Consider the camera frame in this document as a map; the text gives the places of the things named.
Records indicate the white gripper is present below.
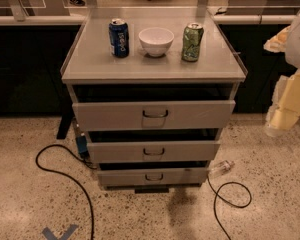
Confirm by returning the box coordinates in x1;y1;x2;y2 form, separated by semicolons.
263;26;300;137

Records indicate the grey bottom drawer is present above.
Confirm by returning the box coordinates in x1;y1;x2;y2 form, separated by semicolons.
97;167;207;187

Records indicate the grey drawer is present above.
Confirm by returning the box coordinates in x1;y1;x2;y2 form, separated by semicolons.
97;167;207;187
73;100;235;131
87;141;220;163

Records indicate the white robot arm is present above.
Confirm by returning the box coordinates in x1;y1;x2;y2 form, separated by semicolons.
264;12;300;137

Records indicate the grey top drawer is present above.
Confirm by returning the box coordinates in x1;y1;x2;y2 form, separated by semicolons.
73;100;235;131

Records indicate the grey middle drawer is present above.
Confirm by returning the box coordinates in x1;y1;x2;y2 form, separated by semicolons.
87;141;220;163

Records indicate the grey drawer cabinet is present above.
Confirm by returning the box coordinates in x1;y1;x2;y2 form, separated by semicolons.
62;7;246;190

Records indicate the green soda can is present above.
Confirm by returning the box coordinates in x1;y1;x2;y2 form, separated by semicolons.
181;22;204;62

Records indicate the clear plastic bottle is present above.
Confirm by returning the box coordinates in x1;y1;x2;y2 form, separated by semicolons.
208;160;235;178

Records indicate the white ceramic bowl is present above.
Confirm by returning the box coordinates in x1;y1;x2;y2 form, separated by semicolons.
138;27;174;57

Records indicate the blue Pepsi can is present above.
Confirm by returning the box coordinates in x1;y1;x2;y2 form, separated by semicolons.
109;18;129;58

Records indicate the blue power adapter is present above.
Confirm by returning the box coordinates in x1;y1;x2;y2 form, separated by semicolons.
76;135;89;159

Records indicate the black table leg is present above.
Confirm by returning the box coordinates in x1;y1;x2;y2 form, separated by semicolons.
56;113;74;139

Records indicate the black cable right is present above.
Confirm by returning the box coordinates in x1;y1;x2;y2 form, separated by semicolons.
206;176;253;240

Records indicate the black cable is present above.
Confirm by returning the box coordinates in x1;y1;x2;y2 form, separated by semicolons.
35;144;98;240
206;176;253;240

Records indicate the black cable left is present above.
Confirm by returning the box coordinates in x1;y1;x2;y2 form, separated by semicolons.
35;144;98;240

